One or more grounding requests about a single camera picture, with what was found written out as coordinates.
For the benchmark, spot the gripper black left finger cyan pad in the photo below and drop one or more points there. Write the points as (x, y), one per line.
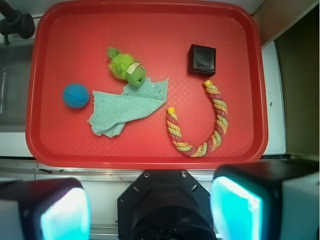
(51, 209)

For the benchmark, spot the black square box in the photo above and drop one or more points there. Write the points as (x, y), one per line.
(202, 60)

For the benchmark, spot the blue rubber ball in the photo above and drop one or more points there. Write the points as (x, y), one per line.
(75, 95)

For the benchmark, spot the teal cloth rag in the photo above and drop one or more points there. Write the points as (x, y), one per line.
(111, 111)

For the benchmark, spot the green plush toy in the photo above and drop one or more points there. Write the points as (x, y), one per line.
(125, 67)

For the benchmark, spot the red plastic tray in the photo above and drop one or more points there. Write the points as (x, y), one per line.
(70, 46)

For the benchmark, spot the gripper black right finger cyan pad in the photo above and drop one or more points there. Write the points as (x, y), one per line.
(267, 200)

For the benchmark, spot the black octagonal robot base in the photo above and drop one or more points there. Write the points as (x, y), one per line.
(165, 205)

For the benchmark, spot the multicoloured twisted rope toy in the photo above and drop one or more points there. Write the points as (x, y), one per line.
(220, 128)

